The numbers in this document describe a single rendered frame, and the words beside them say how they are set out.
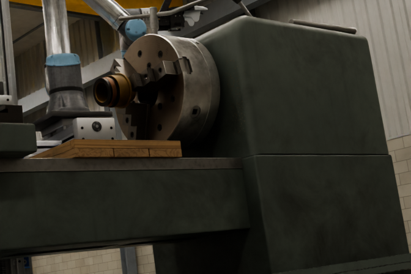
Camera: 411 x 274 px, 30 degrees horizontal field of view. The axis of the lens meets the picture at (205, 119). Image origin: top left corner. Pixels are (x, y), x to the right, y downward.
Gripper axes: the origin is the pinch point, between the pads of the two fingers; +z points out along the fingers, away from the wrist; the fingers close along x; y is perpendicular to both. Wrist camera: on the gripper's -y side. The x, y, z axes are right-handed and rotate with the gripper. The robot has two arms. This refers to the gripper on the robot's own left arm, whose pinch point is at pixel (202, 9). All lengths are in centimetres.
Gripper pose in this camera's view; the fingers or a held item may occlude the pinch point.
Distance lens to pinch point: 298.9
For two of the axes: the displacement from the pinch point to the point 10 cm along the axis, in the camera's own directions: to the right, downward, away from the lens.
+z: 9.6, -0.8, 2.5
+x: 2.4, -0.9, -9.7
